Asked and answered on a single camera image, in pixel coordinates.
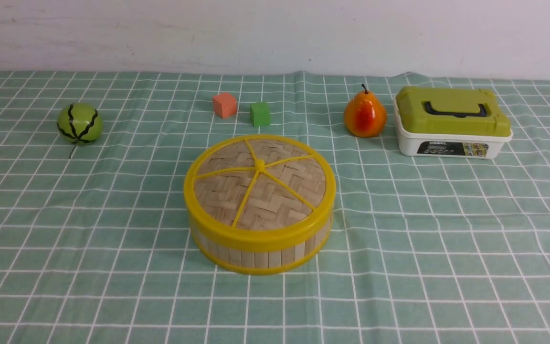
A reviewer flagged yellow woven steamer lid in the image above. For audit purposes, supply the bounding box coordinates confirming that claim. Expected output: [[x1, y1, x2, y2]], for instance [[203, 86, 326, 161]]
[[184, 134, 337, 252]]

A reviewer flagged yellow bamboo steamer basket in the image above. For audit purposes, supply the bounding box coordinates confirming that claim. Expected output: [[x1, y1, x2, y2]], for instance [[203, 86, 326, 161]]
[[190, 217, 334, 276]]

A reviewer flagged white box green lid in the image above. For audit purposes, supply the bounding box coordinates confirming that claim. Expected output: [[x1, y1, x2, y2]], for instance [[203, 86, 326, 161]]
[[394, 86, 513, 159]]

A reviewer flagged green foam cube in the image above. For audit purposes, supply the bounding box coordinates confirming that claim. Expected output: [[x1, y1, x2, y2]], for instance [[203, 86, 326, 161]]
[[250, 102, 271, 127]]

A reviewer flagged orange foam cube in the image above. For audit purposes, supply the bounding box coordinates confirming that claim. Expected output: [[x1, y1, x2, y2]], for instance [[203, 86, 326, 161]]
[[212, 92, 238, 119]]

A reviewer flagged orange toy pear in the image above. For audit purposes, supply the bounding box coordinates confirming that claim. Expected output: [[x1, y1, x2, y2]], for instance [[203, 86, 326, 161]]
[[343, 83, 388, 138]]

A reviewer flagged green checked tablecloth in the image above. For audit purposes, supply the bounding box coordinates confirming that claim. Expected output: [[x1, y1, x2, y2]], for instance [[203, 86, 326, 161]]
[[0, 71, 550, 344]]

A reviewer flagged green toy watermelon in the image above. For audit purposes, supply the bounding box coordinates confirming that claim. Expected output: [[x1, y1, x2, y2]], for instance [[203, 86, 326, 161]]
[[56, 102, 103, 159]]

